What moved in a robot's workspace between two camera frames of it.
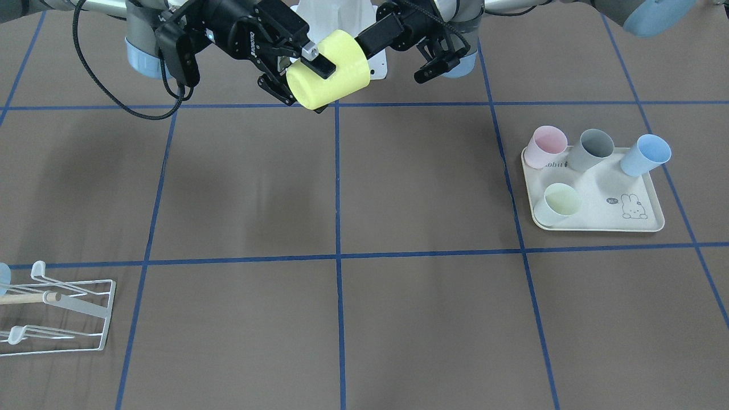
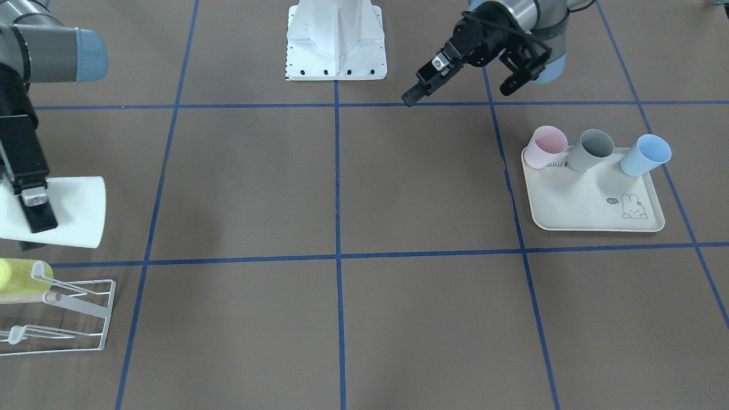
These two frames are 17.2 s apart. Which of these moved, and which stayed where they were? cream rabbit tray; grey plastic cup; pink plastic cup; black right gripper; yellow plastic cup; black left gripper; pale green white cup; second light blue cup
Moved: black right gripper; black left gripper; pale green white cup; yellow plastic cup
Stayed: pink plastic cup; cream rabbit tray; grey plastic cup; second light blue cup
